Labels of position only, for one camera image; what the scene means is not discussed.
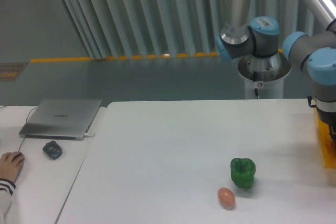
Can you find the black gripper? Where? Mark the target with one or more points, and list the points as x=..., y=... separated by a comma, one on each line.
x=326, y=112

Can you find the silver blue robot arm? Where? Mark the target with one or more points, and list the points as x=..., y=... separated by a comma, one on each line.
x=313, y=55

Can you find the striped sleeve forearm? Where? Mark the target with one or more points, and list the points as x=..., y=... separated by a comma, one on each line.
x=7, y=190

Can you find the green bell pepper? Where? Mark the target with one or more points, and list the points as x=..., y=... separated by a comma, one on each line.
x=243, y=172

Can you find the person's bare hand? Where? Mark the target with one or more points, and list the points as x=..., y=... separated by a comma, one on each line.
x=10, y=168

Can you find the yellow plastic basket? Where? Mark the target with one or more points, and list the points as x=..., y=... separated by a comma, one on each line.
x=325, y=142

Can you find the brown egg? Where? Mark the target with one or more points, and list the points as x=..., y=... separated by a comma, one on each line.
x=226, y=197

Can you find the silver laptop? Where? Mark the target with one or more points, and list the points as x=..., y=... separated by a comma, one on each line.
x=64, y=119

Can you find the black power adapter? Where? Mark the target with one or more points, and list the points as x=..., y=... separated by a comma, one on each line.
x=52, y=150

